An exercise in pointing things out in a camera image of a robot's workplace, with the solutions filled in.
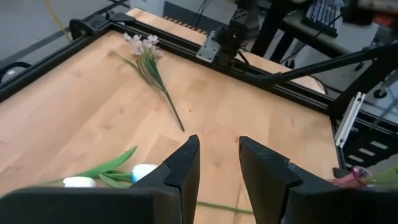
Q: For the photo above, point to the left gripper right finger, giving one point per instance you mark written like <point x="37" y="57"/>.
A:
<point x="273" y="193"/>

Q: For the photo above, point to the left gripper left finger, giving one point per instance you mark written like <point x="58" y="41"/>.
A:
<point x="174" y="193"/>

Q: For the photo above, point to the white artificial tulip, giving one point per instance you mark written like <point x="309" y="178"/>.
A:
<point x="78" y="182"/>
<point x="143" y="171"/>

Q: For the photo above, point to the pink artificial tulip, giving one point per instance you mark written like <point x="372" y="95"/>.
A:
<point x="382" y="177"/>

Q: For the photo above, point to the white blossom sprig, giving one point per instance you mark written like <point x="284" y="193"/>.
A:
<point x="152" y="67"/>

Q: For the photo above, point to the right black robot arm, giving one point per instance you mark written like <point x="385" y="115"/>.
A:
<point x="237" y="31"/>

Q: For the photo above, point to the purple glass vase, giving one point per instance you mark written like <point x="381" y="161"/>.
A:
<point x="357" y="177"/>

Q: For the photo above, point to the dark desk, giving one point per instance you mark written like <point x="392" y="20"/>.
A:
<point x="317" y="40"/>

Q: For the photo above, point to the computer keyboard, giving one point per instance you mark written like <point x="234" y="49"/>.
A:
<point x="323" y="15"/>

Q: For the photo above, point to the white aluminium bracket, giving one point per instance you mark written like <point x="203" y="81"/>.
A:
<point x="349" y="119"/>

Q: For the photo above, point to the black frame strut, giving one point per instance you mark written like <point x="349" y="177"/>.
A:
<point x="326" y="63"/>

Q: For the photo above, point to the silver mounting bracket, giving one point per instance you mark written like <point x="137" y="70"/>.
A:
<point x="207" y="48"/>

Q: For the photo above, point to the black table frame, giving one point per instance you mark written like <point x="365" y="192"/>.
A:
<point x="174" y="39"/>

